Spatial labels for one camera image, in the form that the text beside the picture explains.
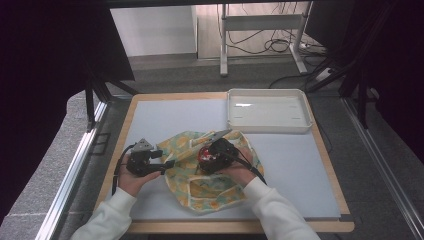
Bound fruit print cloth bag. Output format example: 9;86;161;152
156;129;266;216

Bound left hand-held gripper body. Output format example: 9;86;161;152
125;137;163;178

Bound black metal stand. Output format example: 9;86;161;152
83;63;139;132
304;3;398;130

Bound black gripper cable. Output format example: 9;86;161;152
220;150;268;186
111;143;138;196

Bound person's right hand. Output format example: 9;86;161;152
216;146;258;188

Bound person's left hand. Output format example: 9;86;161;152
117;155;162;198

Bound black floor cables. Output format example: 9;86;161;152
216;1;334;90

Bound small red object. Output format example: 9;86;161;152
199;147;214;164

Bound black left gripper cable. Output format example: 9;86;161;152
111;143;138;196

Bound aluminium rail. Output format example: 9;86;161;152
342;96;424;238
34;99;111;240

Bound white plastic tray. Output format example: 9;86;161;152
226;87;314;135

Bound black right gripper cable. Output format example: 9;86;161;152
220;150;268;186

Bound white metal desk frame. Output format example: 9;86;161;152
219;1;314;78

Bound dark curtain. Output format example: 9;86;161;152
0;0;136;226
304;0;424;164

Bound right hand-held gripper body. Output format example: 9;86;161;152
198;129;240;175

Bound pale grey table mat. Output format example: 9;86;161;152
129;98;342;222

